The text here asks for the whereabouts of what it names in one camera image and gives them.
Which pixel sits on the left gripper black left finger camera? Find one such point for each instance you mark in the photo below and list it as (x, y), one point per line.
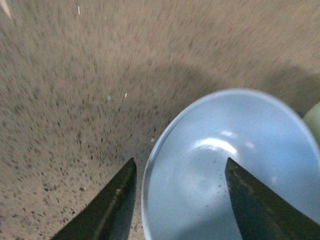
(109, 215)

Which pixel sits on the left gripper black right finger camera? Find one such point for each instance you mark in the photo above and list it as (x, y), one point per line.
(260, 213)

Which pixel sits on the green bowl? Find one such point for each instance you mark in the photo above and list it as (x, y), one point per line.
(312, 119)

